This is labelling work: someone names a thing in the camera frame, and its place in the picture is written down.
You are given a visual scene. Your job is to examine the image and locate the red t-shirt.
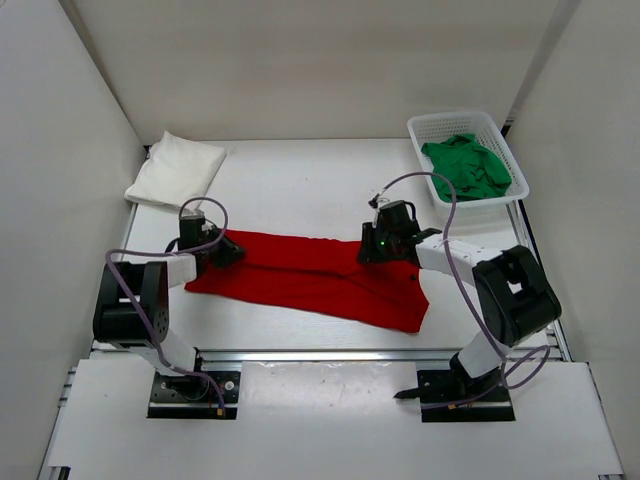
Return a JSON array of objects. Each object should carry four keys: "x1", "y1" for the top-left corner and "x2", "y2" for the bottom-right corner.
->
[{"x1": 185, "y1": 230, "x2": 429, "y2": 334}]

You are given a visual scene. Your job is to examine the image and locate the white t-shirt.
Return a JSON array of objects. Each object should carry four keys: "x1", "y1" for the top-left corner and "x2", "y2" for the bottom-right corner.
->
[{"x1": 124, "y1": 131, "x2": 227, "y2": 209}]

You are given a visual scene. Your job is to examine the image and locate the green t-shirt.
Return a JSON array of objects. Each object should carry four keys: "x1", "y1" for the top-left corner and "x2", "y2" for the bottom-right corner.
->
[{"x1": 421, "y1": 133, "x2": 512, "y2": 203}]

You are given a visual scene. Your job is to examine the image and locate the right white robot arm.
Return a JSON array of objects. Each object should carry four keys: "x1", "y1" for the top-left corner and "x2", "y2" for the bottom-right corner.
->
[{"x1": 358, "y1": 198, "x2": 561, "y2": 400}]

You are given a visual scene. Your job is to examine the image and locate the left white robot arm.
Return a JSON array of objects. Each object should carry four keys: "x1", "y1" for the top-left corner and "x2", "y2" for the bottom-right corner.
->
[{"x1": 93, "y1": 213, "x2": 247, "y2": 400}]

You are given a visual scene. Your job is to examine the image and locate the white plastic basket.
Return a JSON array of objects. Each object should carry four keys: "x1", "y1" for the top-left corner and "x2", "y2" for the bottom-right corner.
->
[{"x1": 407, "y1": 111, "x2": 530, "y2": 218}]

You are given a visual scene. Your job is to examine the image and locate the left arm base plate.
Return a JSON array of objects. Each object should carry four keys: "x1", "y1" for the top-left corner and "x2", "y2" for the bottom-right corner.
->
[{"x1": 147, "y1": 363, "x2": 241, "y2": 420}]

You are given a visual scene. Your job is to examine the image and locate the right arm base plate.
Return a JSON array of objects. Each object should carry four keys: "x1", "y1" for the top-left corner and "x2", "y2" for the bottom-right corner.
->
[{"x1": 394, "y1": 359, "x2": 516, "y2": 423}]

